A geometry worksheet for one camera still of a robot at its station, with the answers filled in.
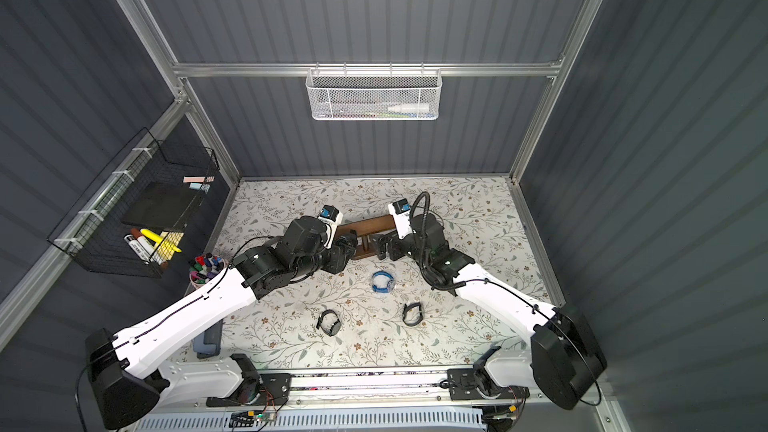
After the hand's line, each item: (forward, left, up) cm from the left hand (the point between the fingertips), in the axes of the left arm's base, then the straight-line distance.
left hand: (348, 251), depth 73 cm
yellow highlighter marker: (-4, +37, +11) cm, 39 cm away
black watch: (-10, +7, -23) cm, 26 cm away
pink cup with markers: (+1, +41, -10) cm, 42 cm away
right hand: (+7, -9, -2) cm, 11 cm away
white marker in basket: (-1, +49, +6) cm, 49 cm away
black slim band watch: (-5, -18, -22) cm, 28 cm away
